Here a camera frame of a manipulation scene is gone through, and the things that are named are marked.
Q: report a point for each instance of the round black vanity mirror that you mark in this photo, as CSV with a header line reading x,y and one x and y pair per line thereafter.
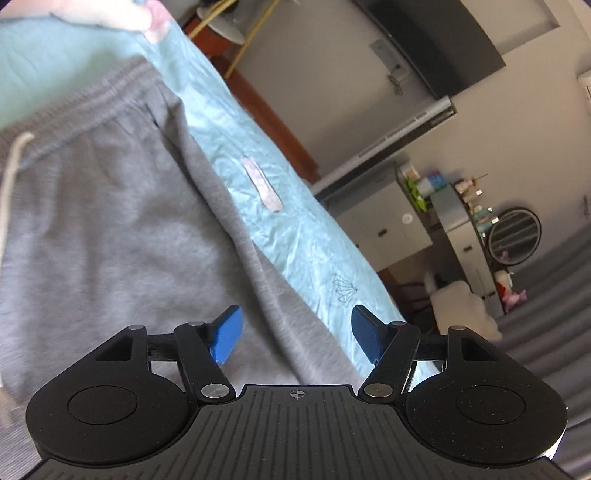
x,y
515,237

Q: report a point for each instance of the white fluffy chair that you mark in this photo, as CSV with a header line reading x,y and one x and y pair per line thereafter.
x,y
456,305

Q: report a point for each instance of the grey curtain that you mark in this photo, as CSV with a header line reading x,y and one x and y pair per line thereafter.
x,y
550,336

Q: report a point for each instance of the white tower air conditioner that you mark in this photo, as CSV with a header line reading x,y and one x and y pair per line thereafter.
x,y
384,148

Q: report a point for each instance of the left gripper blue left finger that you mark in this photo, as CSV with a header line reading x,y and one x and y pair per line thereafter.
x,y
202,348

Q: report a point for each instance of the white bedside cabinet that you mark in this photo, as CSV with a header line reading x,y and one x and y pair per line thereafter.
x,y
377,215

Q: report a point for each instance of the wall power socket strip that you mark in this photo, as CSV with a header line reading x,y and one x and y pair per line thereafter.
x,y
387,55

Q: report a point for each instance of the light blue bed sheet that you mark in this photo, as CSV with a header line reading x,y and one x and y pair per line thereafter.
x,y
43,59

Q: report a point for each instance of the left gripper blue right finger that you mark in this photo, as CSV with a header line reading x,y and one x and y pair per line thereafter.
x,y
391,348

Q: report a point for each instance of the grey white dressing table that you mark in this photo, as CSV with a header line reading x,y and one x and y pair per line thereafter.
x,y
467,243

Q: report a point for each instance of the round wooden side table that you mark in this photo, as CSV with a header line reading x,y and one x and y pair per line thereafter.
x,y
224,30

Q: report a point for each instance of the grey sweatpants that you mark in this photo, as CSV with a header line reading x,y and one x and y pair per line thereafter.
x,y
111,215

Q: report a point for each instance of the black wall television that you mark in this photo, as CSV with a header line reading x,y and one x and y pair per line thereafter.
x,y
440,39

